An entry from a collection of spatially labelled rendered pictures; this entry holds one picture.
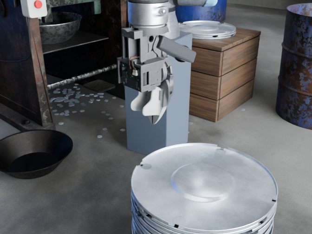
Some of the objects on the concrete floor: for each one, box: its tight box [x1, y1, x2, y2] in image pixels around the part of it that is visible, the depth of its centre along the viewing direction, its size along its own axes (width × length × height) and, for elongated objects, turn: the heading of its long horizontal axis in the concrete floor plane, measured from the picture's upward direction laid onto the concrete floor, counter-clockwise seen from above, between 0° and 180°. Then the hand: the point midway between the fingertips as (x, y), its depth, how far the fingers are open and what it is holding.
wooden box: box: [181, 24, 261, 123], centre depth 183 cm, size 40×38×35 cm
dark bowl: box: [0, 129, 73, 179], centre depth 134 cm, size 30×30×7 cm
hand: (156, 117), depth 79 cm, fingers closed
